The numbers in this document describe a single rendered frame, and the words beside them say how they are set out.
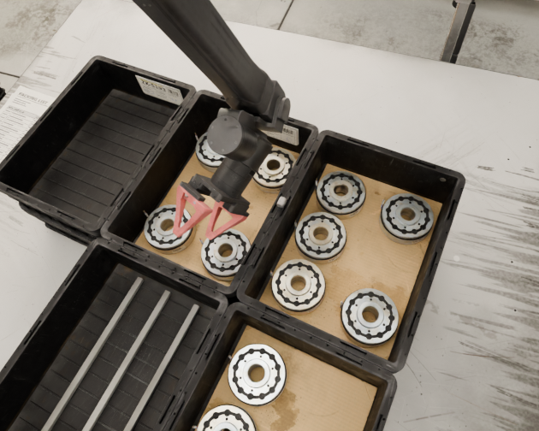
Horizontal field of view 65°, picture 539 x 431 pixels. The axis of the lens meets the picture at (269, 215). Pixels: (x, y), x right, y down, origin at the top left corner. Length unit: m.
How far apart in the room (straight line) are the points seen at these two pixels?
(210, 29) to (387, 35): 2.06
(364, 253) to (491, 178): 0.45
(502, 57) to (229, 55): 2.10
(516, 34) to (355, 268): 2.03
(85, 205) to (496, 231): 0.95
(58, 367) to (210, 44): 0.67
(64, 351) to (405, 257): 0.69
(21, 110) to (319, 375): 1.16
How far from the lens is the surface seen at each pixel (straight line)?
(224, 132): 0.62
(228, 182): 0.69
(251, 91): 0.63
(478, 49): 2.57
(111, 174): 1.07
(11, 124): 1.51
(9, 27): 3.21
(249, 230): 0.91
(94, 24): 1.69
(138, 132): 1.12
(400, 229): 0.88
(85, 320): 0.95
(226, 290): 0.76
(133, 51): 1.53
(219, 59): 0.55
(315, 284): 0.82
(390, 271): 0.88
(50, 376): 0.95
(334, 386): 0.82
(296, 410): 0.82
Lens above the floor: 1.65
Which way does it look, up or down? 63 degrees down
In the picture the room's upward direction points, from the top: 10 degrees counter-clockwise
